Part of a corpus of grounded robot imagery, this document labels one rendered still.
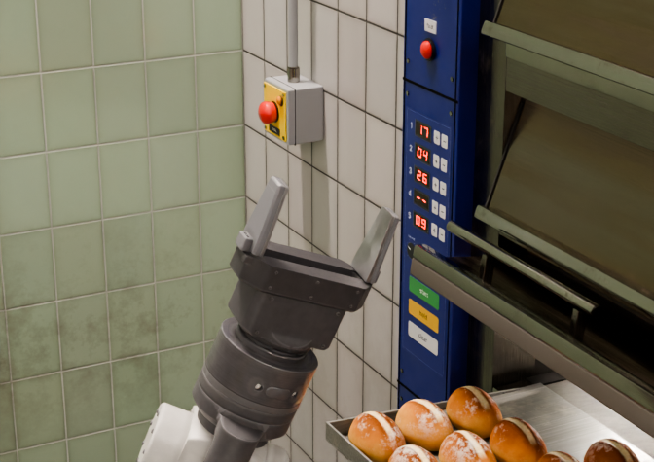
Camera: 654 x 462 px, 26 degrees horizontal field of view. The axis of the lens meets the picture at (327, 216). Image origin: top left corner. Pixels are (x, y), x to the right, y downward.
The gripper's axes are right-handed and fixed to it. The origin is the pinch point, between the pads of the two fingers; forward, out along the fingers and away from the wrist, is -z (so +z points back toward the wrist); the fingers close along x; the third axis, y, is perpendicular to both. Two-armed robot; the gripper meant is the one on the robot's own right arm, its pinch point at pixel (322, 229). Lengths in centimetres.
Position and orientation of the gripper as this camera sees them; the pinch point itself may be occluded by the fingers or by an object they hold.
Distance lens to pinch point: 115.6
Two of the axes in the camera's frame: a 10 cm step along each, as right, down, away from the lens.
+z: -4.0, 8.8, 2.7
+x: -8.4, -2.2, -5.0
